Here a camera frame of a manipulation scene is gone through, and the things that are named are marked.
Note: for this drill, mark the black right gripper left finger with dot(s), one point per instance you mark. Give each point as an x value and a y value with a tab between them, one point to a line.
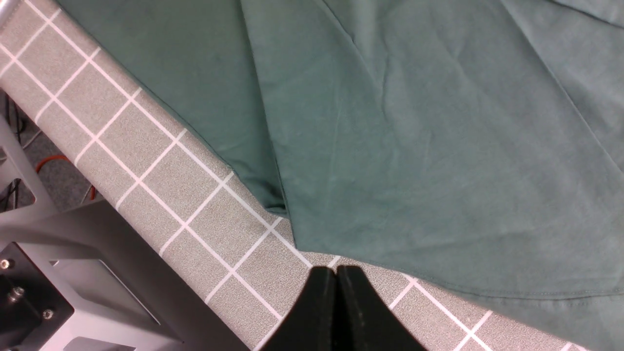
308	325

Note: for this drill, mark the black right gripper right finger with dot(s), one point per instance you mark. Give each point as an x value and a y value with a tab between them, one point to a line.
362	322

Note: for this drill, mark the green long sleeve shirt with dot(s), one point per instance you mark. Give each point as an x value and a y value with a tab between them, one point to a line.
477	144

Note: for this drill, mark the grey checkered tablecloth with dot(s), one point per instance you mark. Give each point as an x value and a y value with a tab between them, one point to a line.
93	126

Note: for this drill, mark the grey metal frame stand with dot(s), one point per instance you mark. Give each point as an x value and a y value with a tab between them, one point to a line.
84	280

